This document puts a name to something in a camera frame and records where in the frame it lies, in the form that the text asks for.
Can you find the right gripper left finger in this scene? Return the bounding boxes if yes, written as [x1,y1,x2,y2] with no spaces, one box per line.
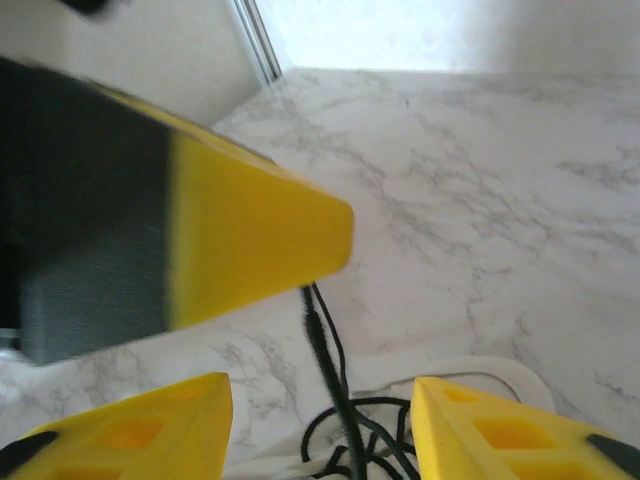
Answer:
[0,371,234,480]

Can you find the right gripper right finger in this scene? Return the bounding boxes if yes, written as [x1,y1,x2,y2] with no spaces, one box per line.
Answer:
[409,375,640,480]

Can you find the white shoe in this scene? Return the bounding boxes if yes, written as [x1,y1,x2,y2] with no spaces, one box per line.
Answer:
[229,354,557,480]

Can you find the white sneaker with black laces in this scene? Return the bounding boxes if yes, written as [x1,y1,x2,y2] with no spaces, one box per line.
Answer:
[298,282,417,480]

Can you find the aluminium corner post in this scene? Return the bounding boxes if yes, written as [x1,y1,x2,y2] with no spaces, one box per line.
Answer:
[228,0,284,87]

